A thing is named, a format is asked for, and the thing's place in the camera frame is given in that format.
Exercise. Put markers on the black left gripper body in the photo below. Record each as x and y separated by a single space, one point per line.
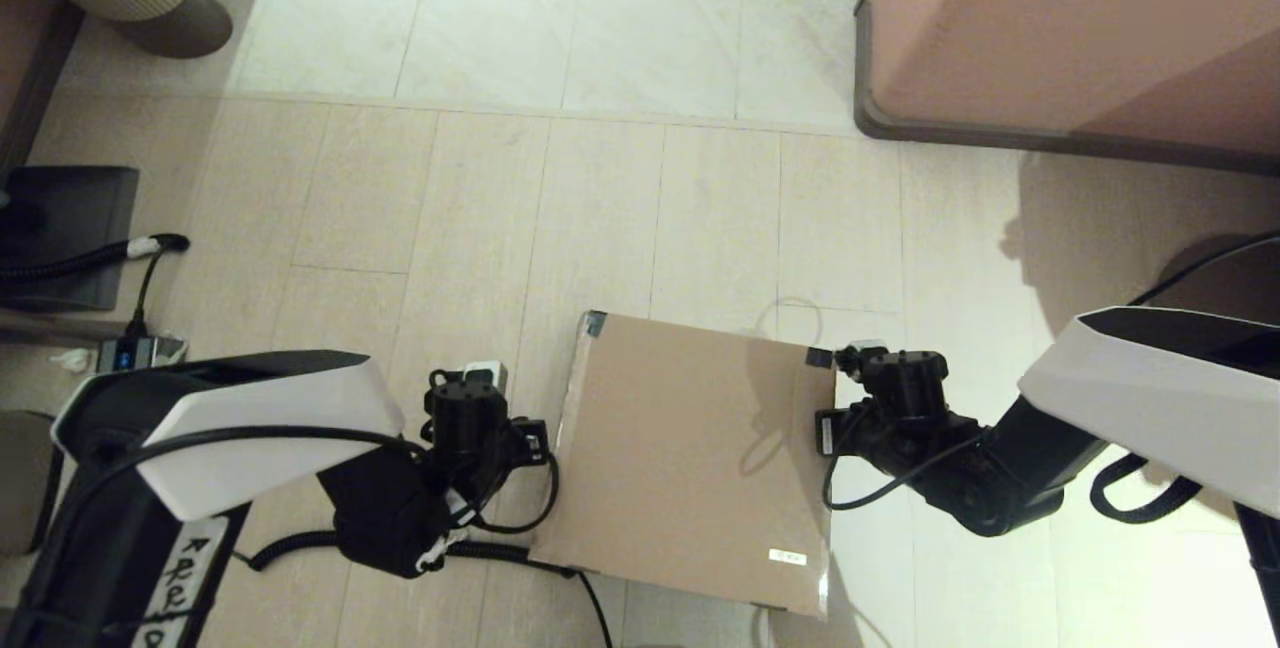
515 453

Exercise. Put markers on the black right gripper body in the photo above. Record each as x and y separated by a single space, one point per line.
870 433

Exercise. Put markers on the brown cardboard shoe box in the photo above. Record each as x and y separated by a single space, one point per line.
700 458

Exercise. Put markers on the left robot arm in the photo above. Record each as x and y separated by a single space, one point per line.
230 428

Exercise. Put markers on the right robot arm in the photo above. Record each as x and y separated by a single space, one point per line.
1100 408

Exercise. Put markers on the small power adapter device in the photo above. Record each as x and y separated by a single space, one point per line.
140 353

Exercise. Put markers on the round brown base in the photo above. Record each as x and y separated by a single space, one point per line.
1230 278

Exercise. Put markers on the crumpled white tissue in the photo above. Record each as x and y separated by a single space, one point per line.
72 360

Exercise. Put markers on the pink cabinet with dark plinth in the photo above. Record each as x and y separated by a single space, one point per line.
1080 18

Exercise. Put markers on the dark grey square base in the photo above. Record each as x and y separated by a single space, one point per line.
80 218

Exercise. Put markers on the brown wooden furniture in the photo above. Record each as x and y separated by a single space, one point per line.
25 58

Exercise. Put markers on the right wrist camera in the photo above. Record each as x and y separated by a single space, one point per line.
865 353

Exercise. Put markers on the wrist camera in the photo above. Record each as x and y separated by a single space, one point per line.
487 371
865 353

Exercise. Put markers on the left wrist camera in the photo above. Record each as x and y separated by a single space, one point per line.
487 371

